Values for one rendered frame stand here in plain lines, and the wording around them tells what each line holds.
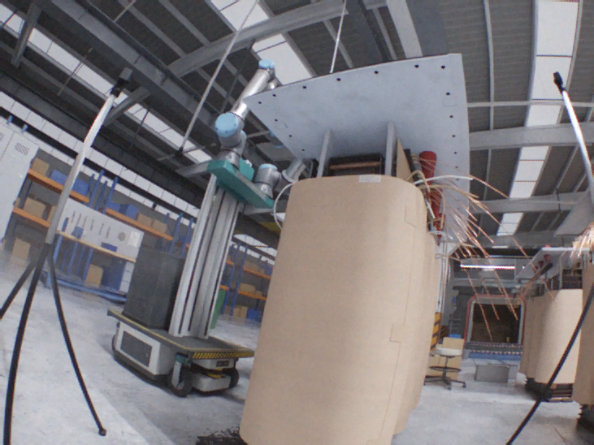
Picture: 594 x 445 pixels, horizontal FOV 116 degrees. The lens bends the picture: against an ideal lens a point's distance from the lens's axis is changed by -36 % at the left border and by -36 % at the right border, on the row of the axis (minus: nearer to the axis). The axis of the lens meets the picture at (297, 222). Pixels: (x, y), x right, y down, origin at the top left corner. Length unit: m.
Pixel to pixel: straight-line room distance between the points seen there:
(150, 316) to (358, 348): 1.51
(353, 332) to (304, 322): 0.14
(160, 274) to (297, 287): 1.30
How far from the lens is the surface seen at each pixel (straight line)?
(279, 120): 1.21
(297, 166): 2.29
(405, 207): 0.86
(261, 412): 0.92
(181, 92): 8.03
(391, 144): 1.05
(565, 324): 3.39
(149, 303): 2.03
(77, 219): 5.52
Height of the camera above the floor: 0.65
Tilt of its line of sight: 17 degrees up
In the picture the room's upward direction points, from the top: 12 degrees clockwise
